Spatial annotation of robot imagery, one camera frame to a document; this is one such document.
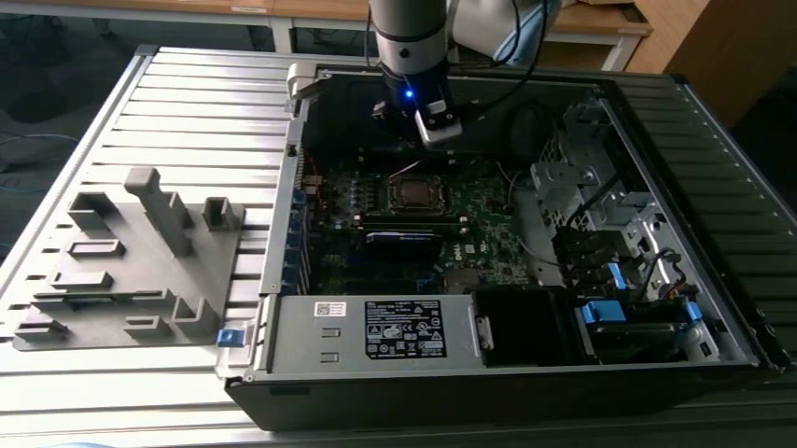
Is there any wooden cabinet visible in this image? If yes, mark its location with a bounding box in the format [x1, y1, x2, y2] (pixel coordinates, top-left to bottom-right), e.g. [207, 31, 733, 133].
[625, 0, 797, 130]

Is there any grey power supply unit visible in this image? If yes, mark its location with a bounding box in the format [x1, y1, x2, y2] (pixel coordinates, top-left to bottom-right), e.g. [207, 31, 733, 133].
[267, 293, 487, 374]

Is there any grey parts rack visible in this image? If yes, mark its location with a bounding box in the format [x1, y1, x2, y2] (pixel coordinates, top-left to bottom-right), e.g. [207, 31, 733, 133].
[10, 166, 248, 352]

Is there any green motherboard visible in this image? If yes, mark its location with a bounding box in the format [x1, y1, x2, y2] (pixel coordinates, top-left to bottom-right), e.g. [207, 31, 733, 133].
[303, 156, 548, 296]

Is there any black graphics card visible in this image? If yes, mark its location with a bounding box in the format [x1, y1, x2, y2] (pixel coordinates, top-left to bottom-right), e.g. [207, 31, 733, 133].
[362, 228, 447, 274]

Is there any blue floor cable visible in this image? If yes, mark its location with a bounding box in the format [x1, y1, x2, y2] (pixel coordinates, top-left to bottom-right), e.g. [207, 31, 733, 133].
[0, 132, 83, 147]

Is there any silver CPU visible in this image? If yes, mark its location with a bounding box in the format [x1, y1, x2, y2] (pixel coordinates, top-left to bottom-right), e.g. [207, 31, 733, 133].
[398, 180, 438, 206]

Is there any CPU socket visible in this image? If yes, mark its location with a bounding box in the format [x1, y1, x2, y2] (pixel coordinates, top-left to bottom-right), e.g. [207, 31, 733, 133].
[383, 175, 454, 217]

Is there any black PC case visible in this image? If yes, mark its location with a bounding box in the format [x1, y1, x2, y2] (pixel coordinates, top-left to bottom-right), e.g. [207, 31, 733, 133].
[214, 62, 797, 433]

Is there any wooden desk white frame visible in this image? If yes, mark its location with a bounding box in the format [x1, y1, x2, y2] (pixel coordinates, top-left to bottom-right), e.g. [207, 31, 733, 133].
[272, 0, 654, 72]

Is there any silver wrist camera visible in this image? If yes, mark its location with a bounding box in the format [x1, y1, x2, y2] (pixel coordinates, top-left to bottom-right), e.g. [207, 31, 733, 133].
[414, 97, 466, 149]

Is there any hard disk blue carrier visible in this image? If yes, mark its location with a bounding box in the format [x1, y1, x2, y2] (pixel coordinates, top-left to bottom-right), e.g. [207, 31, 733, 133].
[577, 300, 684, 366]

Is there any silver metal drive cage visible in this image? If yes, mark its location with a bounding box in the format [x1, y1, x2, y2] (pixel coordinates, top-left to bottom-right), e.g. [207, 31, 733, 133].
[529, 92, 668, 234]

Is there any pale grey case handle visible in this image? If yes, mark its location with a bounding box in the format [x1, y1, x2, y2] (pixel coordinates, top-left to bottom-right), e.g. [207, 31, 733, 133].
[285, 63, 321, 114]

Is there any black cable with plug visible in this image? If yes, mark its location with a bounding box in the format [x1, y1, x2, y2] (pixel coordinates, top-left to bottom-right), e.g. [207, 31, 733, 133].
[640, 246, 681, 294]

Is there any thick black cable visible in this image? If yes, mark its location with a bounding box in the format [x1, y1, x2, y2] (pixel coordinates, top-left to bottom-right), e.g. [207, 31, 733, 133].
[564, 172, 621, 234]

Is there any black disk bay bracket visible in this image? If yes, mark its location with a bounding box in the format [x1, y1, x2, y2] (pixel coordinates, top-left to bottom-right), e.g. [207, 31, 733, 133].
[550, 227, 634, 300]

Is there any black plastic air shroud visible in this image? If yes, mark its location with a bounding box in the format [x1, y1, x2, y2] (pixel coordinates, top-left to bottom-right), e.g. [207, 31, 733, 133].
[475, 287, 582, 369]

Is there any metal socket cover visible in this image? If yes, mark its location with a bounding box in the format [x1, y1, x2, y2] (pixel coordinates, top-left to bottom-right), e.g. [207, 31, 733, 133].
[389, 175, 451, 216]

